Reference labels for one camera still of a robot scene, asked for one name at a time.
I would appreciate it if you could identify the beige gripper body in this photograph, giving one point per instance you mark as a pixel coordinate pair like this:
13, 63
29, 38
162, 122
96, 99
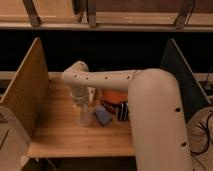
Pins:
80, 95

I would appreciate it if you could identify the translucent white ceramic cup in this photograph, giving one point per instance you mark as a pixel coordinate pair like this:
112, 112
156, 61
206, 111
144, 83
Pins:
85, 117

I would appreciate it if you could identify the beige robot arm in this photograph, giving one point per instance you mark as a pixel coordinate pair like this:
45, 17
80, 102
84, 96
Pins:
156, 113

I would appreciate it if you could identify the black white striped cup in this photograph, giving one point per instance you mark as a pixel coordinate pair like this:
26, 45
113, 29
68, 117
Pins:
122, 111

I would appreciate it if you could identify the small white bottle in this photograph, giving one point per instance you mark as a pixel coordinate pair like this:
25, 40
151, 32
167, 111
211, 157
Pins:
92, 95

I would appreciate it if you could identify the orange bowl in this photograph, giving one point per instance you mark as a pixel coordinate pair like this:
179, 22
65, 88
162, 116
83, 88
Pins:
114, 97

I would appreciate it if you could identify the left wooden side panel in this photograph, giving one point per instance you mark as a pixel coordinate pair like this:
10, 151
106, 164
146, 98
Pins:
23, 98

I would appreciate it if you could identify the right dark side panel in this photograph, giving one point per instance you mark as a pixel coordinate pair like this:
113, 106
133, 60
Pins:
192, 94

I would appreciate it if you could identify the wooden back shelf frame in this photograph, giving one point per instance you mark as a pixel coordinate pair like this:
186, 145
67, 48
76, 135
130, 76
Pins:
108, 15

